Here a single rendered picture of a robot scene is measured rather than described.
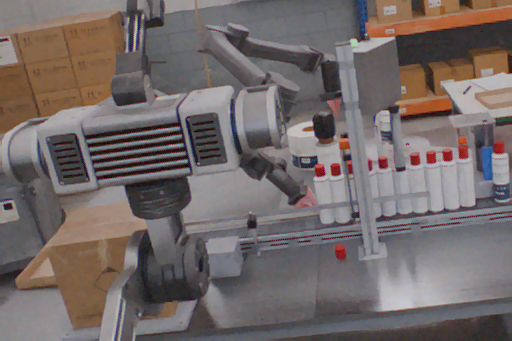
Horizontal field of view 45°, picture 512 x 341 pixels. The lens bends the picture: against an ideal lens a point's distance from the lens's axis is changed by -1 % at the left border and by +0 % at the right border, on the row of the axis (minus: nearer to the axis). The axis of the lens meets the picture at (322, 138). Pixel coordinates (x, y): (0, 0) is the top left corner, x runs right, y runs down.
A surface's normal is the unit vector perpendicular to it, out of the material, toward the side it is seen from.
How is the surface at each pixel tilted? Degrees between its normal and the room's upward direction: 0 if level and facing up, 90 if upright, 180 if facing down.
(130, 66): 44
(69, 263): 90
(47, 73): 90
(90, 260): 90
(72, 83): 90
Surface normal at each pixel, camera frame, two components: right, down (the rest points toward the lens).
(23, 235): 0.32, 0.32
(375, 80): 0.80, 0.08
